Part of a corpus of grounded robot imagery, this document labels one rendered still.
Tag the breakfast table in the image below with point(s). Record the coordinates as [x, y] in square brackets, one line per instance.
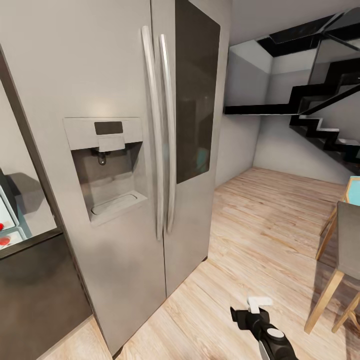
[347, 224]

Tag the straight chair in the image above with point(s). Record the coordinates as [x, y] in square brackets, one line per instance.
[351, 196]
[349, 312]

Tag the stairs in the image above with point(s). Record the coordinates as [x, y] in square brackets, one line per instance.
[311, 73]

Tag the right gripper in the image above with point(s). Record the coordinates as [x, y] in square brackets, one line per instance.
[246, 320]

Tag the fridge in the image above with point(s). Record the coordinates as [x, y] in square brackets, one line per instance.
[119, 103]

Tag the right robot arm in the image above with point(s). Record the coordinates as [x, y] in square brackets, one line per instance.
[273, 343]

